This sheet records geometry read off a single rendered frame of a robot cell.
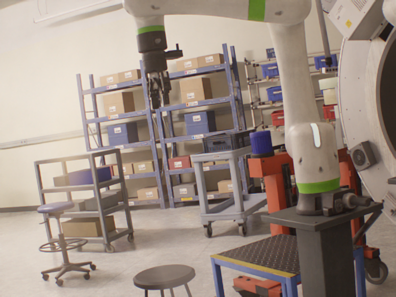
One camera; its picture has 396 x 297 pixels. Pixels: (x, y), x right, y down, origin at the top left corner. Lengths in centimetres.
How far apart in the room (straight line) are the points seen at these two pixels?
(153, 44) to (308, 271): 81
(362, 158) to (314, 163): 111
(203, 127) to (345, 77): 466
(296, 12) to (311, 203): 53
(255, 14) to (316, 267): 73
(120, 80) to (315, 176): 630
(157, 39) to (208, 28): 624
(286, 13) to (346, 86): 121
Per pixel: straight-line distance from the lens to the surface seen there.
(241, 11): 142
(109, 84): 766
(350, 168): 322
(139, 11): 145
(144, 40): 156
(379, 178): 252
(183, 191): 729
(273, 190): 283
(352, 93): 256
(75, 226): 557
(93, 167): 514
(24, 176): 954
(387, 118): 242
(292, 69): 157
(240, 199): 503
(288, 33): 157
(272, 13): 142
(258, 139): 274
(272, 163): 278
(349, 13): 233
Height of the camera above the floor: 123
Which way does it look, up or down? 3 degrees down
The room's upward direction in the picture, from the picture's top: 8 degrees counter-clockwise
